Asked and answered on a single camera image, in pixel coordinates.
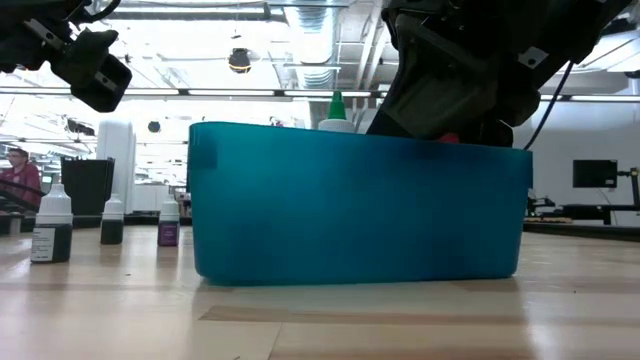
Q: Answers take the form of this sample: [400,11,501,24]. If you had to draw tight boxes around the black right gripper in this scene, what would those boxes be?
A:
[366,0,617,149]

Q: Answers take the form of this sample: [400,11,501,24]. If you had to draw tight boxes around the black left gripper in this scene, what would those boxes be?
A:
[51,29,135,115]

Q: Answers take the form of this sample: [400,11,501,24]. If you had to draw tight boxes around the large green-tipped coloring bottle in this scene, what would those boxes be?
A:
[317,89,357,134]

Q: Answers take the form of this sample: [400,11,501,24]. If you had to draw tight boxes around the white column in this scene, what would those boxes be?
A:
[95,118,137,216]

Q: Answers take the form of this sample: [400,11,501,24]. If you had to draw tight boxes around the black box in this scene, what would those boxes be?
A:
[60,156,116,217]

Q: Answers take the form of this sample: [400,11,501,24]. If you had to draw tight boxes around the person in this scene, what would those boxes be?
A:
[0,147,44,214]

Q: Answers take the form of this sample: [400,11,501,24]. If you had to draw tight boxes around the long ceiling light strip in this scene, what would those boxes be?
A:
[0,87,640,102]

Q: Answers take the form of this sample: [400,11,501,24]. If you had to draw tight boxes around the round black hanging fixture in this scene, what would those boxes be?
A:
[227,47,253,75]

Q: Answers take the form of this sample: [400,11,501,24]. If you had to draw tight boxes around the black background bench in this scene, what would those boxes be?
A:
[532,192,640,226]

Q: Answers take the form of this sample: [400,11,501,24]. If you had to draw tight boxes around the blue plastic bin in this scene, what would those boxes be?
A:
[187,121,535,287]

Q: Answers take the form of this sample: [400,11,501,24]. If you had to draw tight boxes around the small white-capped dropper bottle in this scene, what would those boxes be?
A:
[29,183,75,264]
[99,193,125,246]

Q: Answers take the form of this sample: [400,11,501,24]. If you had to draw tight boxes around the small purple dropper bottle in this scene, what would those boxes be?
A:
[157,195,181,248]

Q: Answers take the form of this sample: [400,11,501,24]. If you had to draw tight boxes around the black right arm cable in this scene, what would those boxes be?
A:
[523,62,575,151]

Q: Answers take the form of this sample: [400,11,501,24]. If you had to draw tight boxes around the black wall monitor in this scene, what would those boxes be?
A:
[572,159,619,189]

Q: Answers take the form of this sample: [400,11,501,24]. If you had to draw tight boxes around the silver ventilation duct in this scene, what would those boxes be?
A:
[282,0,341,126]

